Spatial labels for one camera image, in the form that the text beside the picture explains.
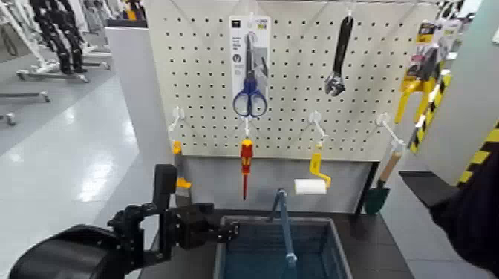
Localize grey pillar with hazard stripes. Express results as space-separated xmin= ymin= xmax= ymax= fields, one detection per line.
xmin=407 ymin=0 xmax=499 ymax=187

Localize beige pegboard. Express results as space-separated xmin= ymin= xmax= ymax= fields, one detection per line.
xmin=146 ymin=0 xmax=441 ymax=162

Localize yellow handled pliers in package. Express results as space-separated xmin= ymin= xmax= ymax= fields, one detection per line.
xmin=394 ymin=21 xmax=464 ymax=125

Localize white wheeled stand frame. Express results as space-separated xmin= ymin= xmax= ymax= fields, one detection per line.
xmin=0 ymin=0 xmax=112 ymax=84

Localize teal crate with grey rim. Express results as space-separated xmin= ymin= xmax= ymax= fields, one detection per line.
xmin=213 ymin=215 xmax=353 ymax=279

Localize red and yellow screwdriver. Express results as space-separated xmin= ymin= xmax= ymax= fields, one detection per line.
xmin=240 ymin=138 xmax=255 ymax=201

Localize blue scissors on card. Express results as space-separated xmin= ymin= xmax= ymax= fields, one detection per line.
xmin=228 ymin=14 xmax=272 ymax=119

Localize dark background shelf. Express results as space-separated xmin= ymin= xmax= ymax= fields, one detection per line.
xmin=79 ymin=0 xmax=149 ymax=29

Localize black flat base plate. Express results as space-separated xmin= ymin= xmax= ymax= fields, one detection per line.
xmin=399 ymin=170 xmax=461 ymax=209

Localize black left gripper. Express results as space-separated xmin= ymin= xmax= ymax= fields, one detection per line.
xmin=161 ymin=202 xmax=241 ymax=251

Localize grey bar with caster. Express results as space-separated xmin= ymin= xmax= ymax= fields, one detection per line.
xmin=0 ymin=91 xmax=51 ymax=104

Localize black background robot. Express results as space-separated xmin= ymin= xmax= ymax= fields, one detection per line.
xmin=29 ymin=0 xmax=88 ymax=75

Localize teal crate handle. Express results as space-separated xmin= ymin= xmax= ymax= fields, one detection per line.
xmin=269 ymin=188 xmax=299 ymax=279

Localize white paint roller yellow handle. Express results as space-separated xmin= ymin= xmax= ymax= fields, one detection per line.
xmin=293 ymin=145 xmax=332 ymax=196

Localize black adjustable wrench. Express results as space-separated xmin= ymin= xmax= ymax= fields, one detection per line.
xmin=324 ymin=15 xmax=355 ymax=97

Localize green trowel with wooden handle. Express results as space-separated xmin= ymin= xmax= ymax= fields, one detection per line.
xmin=364 ymin=151 xmax=403 ymax=215

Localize grey and yellow scraper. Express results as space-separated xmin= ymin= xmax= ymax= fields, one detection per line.
xmin=171 ymin=139 xmax=193 ymax=209

